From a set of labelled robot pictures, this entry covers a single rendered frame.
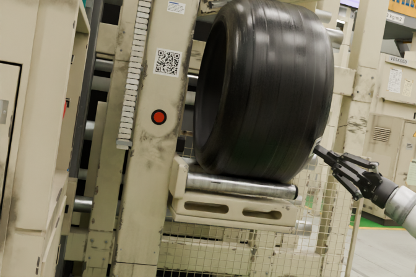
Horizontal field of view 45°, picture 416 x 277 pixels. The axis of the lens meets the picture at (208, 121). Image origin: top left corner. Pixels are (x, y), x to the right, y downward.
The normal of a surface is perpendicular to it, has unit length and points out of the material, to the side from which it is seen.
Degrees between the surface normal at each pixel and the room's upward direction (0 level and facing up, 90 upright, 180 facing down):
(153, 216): 90
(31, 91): 90
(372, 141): 90
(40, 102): 90
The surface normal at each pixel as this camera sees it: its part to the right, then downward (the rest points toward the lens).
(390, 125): -0.88, -0.12
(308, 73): 0.23, -0.15
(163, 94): 0.20, 0.08
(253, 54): -0.03, -0.28
